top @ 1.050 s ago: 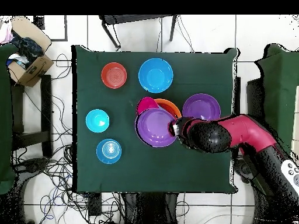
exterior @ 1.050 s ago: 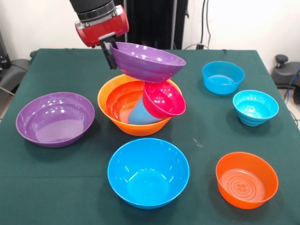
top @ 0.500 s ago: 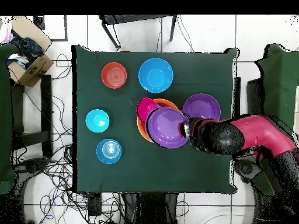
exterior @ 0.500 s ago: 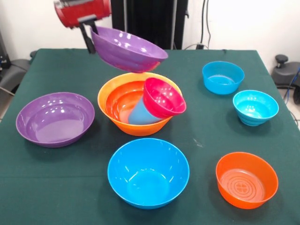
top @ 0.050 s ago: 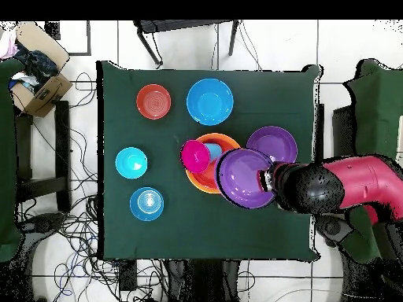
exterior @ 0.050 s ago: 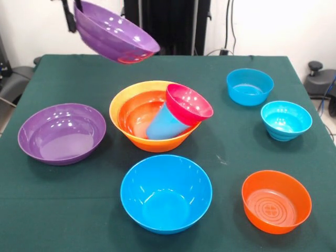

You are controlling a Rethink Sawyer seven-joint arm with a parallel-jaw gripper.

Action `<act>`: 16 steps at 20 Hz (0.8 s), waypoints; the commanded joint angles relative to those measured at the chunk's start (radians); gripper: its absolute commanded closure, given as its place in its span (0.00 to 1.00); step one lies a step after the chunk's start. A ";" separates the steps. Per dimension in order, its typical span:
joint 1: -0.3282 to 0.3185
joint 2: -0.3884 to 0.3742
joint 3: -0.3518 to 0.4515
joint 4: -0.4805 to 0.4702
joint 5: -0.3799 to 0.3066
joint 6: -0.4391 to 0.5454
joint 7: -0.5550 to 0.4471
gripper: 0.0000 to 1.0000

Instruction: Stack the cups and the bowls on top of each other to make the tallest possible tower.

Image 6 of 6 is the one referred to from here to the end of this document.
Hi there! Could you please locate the blue bowl with ring pattern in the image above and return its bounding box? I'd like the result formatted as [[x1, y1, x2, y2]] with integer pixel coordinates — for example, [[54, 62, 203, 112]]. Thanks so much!
[[226, 68, 275, 107]]

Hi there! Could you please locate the orange bowl with ring pattern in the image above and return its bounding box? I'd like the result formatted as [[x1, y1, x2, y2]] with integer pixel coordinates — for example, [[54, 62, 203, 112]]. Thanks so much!
[[241, 170, 312, 235]]

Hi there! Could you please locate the large orange bowl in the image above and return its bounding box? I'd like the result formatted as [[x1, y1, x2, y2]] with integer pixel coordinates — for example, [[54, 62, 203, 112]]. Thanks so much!
[[109, 80, 205, 153]]

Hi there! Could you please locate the magenta bowl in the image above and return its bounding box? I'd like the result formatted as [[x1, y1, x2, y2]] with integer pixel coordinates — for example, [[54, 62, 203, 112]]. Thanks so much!
[[165, 83, 214, 127]]

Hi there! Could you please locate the dark green tablecloth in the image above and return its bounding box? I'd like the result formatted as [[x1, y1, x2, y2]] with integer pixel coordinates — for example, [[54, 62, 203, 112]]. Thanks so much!
[[0, 54, 336, 252]]

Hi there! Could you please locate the dark grey pedestal foot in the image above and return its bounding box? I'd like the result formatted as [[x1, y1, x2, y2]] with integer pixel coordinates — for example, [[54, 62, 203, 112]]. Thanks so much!
[[0, 56, 43, 106], [303, 60, 336, 97]]

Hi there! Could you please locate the blue cable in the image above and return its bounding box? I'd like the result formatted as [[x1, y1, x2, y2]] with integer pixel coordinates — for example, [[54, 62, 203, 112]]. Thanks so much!
[[317, 76, 336, 116]]

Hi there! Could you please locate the large blue bowl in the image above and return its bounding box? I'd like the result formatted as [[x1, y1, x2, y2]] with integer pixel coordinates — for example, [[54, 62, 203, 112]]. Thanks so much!
[[120, 154, 213, 235]]

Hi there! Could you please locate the blue cup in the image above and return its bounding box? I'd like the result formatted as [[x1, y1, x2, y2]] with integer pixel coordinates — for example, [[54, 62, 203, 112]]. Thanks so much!
[[145, 101, 194, 140]]

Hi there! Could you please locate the purple bowl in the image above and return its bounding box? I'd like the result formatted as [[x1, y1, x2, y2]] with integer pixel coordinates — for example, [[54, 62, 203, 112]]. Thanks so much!
[[73, 1, 161, 65], [17, 103, 107, 166]]

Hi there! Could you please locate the cyan ribbed bowl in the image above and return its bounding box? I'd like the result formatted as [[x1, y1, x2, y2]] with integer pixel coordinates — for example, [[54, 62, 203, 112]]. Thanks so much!
[[260, 100, 313, 142]]

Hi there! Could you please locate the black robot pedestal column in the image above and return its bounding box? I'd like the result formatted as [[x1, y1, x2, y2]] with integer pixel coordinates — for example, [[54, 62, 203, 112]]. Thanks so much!
[[121, 0, 212, 56]]

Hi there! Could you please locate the black wall cable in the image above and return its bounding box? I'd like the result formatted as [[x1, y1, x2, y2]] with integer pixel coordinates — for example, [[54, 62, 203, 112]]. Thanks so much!
[[206, 0, 237, 56]]

